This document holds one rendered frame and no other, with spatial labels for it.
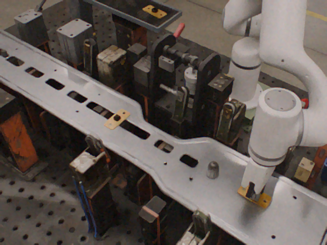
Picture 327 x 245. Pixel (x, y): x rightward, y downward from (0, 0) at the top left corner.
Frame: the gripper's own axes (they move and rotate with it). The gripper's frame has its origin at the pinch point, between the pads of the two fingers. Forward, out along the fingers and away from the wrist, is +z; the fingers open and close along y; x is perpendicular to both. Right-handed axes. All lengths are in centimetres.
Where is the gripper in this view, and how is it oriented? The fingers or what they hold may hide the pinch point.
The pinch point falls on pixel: (256, 189)
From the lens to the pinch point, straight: 96.9
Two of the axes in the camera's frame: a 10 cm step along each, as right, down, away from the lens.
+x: 8.4, 4.1, -3.6
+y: -5.5, 5.7, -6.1
